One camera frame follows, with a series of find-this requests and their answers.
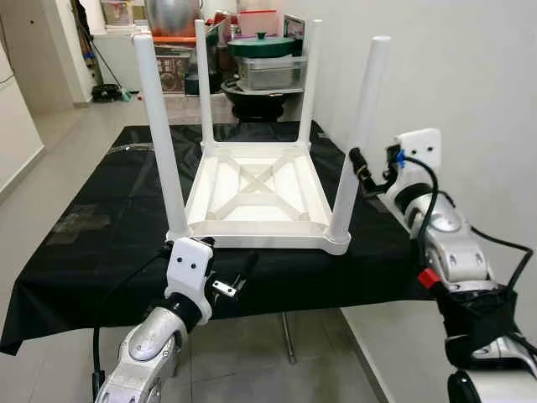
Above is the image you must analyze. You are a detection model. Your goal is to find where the translucent storage box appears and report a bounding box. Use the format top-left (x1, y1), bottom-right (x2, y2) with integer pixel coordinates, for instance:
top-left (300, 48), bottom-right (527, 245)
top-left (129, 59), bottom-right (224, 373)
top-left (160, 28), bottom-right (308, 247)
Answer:
top-left (164, 92), bottom-right (240, 125)

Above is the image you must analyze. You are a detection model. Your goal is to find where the grey metal table leg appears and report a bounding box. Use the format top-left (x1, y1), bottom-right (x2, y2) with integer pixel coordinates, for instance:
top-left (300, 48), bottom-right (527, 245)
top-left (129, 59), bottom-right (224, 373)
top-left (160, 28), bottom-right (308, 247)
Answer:
top-left (281, 312), bottom-right (297, 364)

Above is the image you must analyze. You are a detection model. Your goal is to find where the black round wok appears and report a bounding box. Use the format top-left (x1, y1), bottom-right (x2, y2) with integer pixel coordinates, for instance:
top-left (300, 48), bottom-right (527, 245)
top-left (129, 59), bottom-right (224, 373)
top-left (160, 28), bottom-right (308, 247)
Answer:
top-left (220, 84), bottom-right (303, 106)

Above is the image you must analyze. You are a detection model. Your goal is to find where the black wooden stool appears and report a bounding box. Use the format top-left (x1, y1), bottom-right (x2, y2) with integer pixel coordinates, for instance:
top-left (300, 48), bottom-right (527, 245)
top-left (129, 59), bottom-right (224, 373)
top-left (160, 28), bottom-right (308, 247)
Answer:
top-left (233, 102), bottom-right (286, 123)

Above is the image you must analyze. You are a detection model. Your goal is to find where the black plastic bag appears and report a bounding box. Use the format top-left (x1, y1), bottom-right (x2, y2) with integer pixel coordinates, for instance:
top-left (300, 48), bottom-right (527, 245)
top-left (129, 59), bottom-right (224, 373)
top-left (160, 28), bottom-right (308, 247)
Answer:
top-left (185, 42), bottom-right (240, 95)

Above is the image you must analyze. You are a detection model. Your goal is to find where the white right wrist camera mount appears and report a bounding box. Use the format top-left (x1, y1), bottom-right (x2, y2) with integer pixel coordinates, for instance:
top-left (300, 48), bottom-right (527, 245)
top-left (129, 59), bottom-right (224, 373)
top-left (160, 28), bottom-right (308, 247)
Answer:
top-left (386, 128), bottom-right (443, 198)

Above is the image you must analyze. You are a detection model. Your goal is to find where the green pot with lid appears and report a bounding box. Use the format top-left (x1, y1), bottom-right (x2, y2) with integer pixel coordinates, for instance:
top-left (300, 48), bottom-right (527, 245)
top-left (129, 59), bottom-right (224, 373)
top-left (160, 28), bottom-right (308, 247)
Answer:
top-left (228, 34), bottom-right (296, 58)

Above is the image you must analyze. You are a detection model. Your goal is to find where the black round robot vacuum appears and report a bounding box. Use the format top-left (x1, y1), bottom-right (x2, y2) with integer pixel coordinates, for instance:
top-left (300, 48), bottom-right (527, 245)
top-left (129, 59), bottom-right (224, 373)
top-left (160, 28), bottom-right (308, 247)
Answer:
top-left (91, 84), bottom-right (123, 103)

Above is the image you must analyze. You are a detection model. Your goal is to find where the black plastic table cover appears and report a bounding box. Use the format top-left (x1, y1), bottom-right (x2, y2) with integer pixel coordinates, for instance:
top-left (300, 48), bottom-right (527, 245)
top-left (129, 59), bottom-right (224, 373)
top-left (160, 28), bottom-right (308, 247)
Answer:
top-left (0, 122), bottom-right (437, 355)

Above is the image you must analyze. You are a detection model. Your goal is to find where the large silver metal pot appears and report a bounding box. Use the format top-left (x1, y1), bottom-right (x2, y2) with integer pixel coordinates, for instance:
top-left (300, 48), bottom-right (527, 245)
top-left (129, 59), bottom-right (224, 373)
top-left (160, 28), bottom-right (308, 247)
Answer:
top-left (147, 0), bottom-right (202, 36)

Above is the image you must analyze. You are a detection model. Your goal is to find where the brown printed carton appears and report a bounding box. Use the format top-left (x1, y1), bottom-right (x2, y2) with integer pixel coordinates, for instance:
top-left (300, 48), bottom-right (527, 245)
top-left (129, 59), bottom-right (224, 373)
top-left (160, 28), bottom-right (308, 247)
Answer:
top-left (155, 49), bottom-right (198, 95)

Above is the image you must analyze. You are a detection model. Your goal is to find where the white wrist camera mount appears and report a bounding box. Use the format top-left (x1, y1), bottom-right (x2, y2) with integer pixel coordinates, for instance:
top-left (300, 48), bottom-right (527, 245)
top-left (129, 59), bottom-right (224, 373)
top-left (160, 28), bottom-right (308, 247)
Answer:
top-left (386, 128), bottom-right (443, 198)
top-left (164, 238), bottom-right (215, 324)

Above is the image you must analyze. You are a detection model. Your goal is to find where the dark printed flat box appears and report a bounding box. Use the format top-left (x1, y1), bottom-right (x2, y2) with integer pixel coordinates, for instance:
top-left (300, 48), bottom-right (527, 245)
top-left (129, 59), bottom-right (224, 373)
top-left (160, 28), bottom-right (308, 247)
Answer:
top-left (285, 15), bottom-right (307, 43)

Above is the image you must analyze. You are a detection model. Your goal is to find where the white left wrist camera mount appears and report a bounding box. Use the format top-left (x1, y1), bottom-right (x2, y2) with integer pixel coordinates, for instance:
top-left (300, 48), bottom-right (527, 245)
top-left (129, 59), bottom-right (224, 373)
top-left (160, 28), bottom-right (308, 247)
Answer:
top-left (164, 238), bottom-right (215, 324)

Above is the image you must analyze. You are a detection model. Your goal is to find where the white chest freezer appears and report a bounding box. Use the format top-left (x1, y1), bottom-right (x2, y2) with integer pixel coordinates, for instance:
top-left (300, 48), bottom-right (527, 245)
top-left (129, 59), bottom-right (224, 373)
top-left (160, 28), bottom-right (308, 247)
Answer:
top-left (91, 29), bottom-right (143, 89)

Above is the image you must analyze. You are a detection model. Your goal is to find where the mop with green head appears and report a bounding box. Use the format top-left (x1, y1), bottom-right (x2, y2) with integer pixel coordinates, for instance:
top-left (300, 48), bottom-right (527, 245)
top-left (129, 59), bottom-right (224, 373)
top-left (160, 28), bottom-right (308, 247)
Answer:
top-left (80, 17), bottom-right (133, 102)

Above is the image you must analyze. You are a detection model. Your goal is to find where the crumpled clear plastic bag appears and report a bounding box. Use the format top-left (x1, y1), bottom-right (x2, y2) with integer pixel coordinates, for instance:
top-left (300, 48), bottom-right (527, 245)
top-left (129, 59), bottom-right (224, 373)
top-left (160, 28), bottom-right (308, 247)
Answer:
top-left (46, 206), bottom-right (110, 244)

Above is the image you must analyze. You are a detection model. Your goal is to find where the white plastic children table top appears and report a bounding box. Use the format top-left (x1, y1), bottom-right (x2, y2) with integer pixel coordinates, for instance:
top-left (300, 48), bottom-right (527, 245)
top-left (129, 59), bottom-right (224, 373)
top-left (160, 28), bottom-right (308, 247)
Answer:
top-left (166, 139), bottom-right (352, 255)

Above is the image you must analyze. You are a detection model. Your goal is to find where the clear plastic container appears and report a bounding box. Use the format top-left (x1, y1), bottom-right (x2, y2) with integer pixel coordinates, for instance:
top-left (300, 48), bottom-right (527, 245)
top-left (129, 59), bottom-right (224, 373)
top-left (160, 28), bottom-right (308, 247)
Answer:
top-left (235, 55), bottom-right (307, 92)

